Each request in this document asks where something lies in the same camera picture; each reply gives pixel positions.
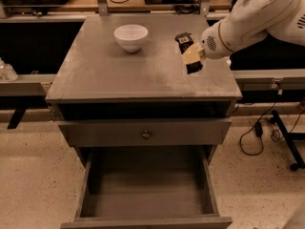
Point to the black wheeled stand leg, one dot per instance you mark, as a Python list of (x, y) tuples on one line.
[(290, 139)]

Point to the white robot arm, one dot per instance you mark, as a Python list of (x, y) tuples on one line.
[(249, 22)]

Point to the white ceramic bowl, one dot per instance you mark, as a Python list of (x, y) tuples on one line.
[(131, 37)]

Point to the grey open middle drawer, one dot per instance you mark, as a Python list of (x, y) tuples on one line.
[(147, 188)]

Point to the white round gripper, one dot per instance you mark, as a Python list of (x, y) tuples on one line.
[(212, 45)]

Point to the grey top drawer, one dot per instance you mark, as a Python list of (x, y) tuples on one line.
[(128, 132)]

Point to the grey wooden drawer cabinet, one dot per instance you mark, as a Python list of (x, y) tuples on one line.
[(101, 81)]

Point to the round brass drawer knob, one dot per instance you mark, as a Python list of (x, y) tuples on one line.
[(146, 135)]

